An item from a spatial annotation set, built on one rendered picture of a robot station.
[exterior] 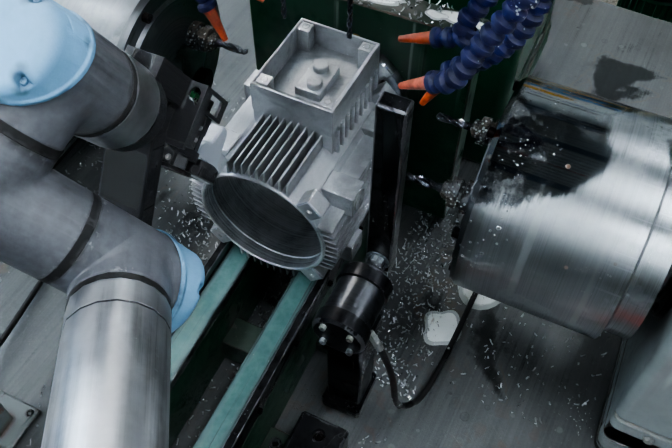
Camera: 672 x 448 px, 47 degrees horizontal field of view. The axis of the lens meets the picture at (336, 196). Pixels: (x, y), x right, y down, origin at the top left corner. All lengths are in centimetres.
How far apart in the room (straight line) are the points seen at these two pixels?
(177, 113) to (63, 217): 18
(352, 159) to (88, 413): 48
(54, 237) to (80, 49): 13
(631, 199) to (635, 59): 72
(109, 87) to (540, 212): 42
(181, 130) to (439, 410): 50
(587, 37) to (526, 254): 76
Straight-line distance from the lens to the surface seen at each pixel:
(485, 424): 101
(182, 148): 70
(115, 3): 94
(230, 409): 88
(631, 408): 94
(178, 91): 70
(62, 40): 52
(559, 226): 77
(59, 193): 58
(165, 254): 60
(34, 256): 58
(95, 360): 51
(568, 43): 147
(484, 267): 81
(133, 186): 69
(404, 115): 66
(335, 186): 83
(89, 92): 56
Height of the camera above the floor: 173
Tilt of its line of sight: 52 degrees down
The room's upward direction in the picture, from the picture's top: straight up
